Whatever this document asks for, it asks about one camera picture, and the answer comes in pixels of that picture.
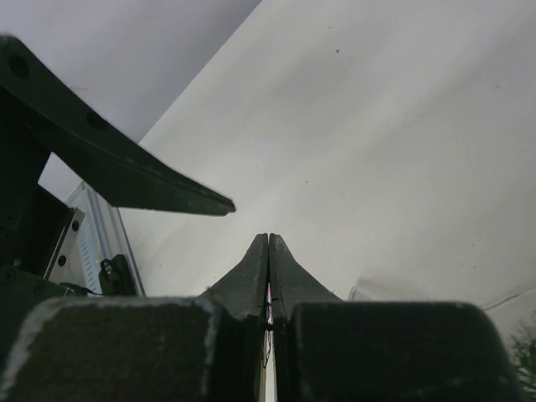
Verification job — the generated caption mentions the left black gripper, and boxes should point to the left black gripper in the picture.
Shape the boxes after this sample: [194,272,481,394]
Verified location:
[1,35,235,300]

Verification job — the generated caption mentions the thin fairy light wire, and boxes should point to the thin fairy light wire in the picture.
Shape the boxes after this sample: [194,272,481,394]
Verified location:
[261,284,280,369]

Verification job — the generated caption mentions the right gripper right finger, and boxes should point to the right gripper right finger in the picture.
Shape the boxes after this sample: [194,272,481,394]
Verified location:
[268,234,523,401]

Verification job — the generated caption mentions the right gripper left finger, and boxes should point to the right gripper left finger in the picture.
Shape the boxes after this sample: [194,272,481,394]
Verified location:
[1,234,268,401]

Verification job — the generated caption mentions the small green christmas tree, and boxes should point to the small green christmas tree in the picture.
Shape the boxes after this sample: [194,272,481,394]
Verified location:
[509,322,535,401]

